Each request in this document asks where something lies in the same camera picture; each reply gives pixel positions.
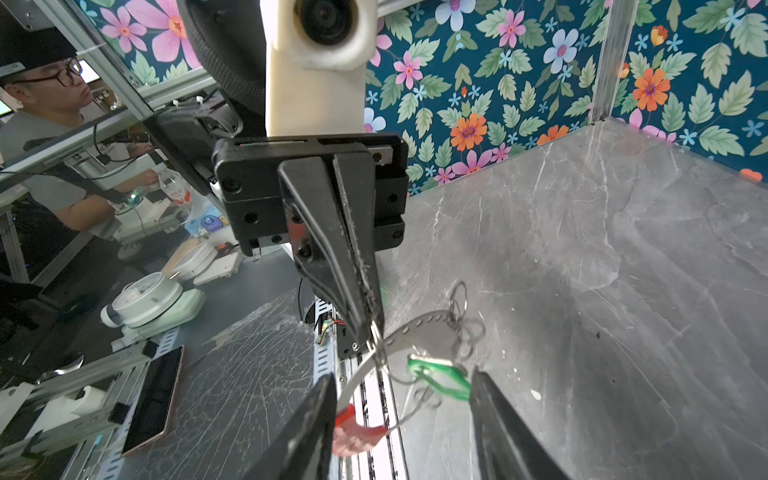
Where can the black smartphone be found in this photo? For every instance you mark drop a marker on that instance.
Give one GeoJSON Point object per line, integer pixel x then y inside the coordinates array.
{"type": "Point", "coordinates": [151, 417]}

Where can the seated person with glasses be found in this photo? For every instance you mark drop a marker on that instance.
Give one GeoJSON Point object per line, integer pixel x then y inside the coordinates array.
{"type": "Point", "coordinates": [41, 71]}

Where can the white round device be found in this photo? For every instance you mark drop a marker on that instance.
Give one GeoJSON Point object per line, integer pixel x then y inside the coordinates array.
{"type": "Point", "coordinates": [149, 306]}

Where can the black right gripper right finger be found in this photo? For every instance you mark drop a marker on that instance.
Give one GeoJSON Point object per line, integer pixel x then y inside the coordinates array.
{"type": "Point", "coordinates": [506, 447]}

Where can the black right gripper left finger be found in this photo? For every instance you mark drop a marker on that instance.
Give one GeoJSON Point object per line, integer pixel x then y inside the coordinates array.
{"type": "Point", "coordinates": [302, 450]}

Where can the silver keyring with keys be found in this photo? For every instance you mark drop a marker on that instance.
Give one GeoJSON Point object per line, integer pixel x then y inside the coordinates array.
{"type": "Point", "coordinates": [430, 351]}

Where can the plastic drink bottle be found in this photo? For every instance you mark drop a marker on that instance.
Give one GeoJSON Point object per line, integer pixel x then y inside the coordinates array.
{"type": "Point", "coordinates": [175, 187]}

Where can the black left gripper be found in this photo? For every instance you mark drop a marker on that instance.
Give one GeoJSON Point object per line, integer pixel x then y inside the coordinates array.
{"type": "Point", "coordinates": [336, 198]}

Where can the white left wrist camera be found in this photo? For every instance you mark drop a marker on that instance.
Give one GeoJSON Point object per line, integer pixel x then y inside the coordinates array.
{"type": "Point", "coordinates": [316, 59]}

